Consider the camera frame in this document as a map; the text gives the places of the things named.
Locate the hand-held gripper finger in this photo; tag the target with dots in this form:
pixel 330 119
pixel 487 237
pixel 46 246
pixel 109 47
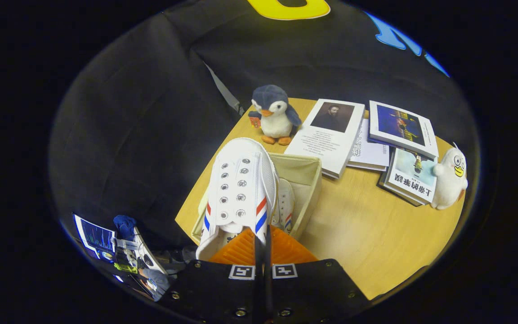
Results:
pixel 257 256
pixel 268 256

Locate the white striped canvas shoe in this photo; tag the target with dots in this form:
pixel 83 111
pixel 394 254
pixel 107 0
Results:
pixel 284 204
pixel 241 180

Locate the beige fabric storage box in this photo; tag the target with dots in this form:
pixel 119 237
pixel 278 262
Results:
pixel 306 189

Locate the white equipment clutter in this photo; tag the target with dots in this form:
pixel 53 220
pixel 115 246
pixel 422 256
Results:
pixel 144 267

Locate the white book with portrait cover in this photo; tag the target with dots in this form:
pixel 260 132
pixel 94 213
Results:
pixel 331 139

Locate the blue cloth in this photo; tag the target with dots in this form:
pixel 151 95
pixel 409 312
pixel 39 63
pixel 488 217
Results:
pixel 125 226

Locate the grey penguin plush toy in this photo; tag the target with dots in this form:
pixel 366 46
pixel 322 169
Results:
pixel 276 114

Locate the plain white book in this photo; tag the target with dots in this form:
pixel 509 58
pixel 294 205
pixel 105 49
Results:
pixel 369 152

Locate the blue chart poster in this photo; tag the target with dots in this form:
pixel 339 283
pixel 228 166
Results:
pixel 95 236

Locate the book with pale green cover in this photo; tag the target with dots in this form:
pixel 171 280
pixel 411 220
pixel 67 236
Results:
pixel 414 177

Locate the black backdrop cloth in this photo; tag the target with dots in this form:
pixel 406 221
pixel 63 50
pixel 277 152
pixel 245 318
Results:
pixel 128 135

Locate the book with blue night cover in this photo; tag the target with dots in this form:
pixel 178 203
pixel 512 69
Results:
pixel 403 128

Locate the white duck plush toy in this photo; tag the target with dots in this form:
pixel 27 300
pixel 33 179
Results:
pixel 450 180

